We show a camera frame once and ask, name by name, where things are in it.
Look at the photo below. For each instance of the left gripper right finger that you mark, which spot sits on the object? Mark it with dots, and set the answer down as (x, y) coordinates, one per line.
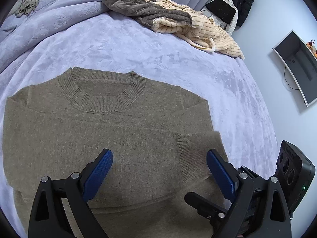
(284, 225)

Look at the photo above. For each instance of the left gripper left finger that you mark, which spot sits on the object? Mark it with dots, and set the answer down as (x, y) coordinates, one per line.
(48, 217)

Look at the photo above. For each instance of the brown knit sweater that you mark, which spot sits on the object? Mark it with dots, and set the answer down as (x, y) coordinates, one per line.
(159, 135)

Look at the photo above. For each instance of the white puffer jacket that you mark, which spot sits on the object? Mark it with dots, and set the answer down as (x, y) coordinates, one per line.
(229, 28)

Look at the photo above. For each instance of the cream striped garment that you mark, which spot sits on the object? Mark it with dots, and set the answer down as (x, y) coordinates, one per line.
(202, 33)

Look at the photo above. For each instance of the lavender plush blanket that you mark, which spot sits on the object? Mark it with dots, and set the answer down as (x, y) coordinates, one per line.
(61, 34)

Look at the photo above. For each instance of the black sparkly skirt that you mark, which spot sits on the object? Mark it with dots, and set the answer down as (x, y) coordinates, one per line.
(222, 10)

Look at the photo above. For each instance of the crumpled beige cloth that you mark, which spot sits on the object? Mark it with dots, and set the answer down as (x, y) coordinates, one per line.
(26, 7)

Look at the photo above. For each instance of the grey brown fleece garment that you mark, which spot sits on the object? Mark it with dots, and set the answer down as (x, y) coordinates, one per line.
(145, 12)

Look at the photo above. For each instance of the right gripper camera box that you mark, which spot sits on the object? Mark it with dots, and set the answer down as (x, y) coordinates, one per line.
(295, 173)

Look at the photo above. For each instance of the wall mounted monitor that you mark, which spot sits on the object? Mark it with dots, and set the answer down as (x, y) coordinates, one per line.
(300, 62)

